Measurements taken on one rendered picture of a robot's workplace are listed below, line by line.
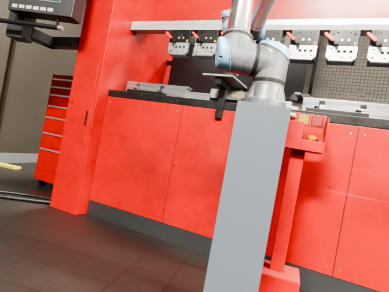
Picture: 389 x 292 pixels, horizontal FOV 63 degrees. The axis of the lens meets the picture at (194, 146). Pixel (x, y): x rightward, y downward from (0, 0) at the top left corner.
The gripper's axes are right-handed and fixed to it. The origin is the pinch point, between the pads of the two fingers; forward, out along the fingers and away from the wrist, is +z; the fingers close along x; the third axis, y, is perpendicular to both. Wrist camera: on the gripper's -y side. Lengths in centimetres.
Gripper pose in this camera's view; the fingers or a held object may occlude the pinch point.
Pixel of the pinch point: (231, 74)
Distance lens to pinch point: 194.3
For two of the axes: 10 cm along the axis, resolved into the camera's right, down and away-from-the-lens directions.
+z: 1.4, 8.1, 5.8
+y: 4.4, -5.7, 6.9
